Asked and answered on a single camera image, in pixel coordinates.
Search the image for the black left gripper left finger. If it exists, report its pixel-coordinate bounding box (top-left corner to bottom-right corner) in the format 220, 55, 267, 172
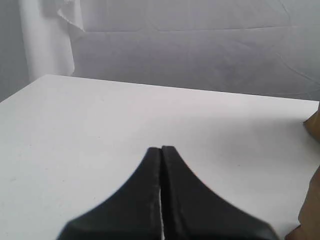
58, 147, 160, 240

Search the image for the brown paper grocery bag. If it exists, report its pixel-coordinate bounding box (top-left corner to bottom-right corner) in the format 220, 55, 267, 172
285, 110, 320, 240

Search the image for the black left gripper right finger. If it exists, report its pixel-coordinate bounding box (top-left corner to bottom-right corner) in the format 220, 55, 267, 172
161, 146, 278, 240

